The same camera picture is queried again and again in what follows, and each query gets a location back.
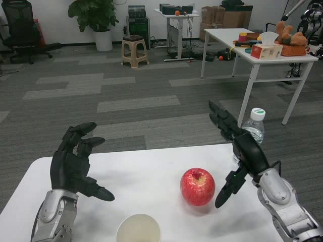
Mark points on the white folding table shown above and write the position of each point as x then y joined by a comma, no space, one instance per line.
222,36

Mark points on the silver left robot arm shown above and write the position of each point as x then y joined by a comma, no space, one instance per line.
53,214

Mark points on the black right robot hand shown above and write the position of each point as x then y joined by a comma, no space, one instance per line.
249,151

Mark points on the red apple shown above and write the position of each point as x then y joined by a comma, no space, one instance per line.
198,187

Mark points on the teal plate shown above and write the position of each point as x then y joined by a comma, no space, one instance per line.
248,50

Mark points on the pink yellow cup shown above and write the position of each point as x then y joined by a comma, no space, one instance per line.
243,37

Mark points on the black office chair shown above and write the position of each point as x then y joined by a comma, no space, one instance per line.
21,27

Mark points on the white plant pot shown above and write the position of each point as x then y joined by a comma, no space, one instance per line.
104,41

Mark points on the black bag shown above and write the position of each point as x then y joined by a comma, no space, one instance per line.
230,5

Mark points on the orange basket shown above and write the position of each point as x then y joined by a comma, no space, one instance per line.
292,50

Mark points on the white standing desk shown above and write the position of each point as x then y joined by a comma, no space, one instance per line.
180,32

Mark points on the red white tissue box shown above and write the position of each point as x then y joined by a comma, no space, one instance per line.
266,51

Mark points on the white paper cup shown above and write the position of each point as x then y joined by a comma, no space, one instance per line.
138,229

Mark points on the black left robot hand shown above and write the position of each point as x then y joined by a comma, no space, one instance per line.
68,169

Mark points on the green leafy plant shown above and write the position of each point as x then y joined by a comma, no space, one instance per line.
93,13

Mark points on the black equipment boxes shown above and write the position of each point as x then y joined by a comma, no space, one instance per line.
170,9

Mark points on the brown plush toy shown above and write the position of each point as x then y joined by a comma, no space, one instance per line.
290,36

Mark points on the clear plastic water bottle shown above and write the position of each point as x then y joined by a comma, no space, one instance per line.
255,126

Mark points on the beige plastic stool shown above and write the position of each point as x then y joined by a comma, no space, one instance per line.
133,39

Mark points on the black green computer case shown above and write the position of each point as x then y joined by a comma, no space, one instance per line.
137,27

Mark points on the black white humanoid robot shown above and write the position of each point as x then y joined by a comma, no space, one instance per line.
313,20

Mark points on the silver pole black tip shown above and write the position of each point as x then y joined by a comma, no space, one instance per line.
292,10

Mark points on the red cone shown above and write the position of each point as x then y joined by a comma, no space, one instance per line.
41,35

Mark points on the large cardboard box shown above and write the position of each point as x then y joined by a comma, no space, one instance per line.
237,20

